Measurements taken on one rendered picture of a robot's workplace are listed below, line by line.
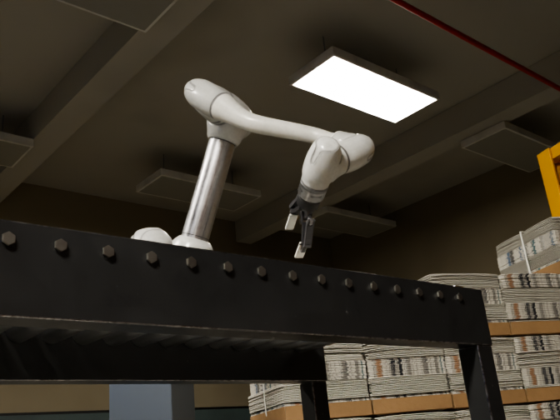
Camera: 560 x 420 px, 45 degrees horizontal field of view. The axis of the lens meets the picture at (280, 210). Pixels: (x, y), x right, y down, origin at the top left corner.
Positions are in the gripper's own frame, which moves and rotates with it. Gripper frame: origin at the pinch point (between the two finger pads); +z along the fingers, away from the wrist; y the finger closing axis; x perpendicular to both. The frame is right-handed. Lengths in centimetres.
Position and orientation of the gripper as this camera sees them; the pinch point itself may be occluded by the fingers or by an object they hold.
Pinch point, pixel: (294, 240)
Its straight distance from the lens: 228.7
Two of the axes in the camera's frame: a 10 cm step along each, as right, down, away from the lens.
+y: 2.3, 6.7, -7.1
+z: -2.3, 7.4, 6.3
